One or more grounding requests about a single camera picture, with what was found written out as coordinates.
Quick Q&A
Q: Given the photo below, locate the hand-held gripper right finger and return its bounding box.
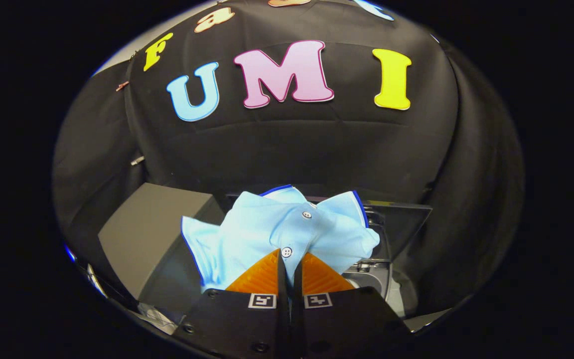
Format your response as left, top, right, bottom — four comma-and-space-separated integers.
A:
290, 252, 413, 359

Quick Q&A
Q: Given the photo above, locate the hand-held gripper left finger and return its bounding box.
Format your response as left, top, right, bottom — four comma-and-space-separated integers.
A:
171, 248, 292, 359

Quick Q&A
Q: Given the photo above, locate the light blue collared shirt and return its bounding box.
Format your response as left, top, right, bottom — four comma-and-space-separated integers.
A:
181, 184, 381, 293

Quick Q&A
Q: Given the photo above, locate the black backdrop cloth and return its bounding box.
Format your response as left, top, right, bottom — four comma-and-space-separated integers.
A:
52, 0, 526, 320

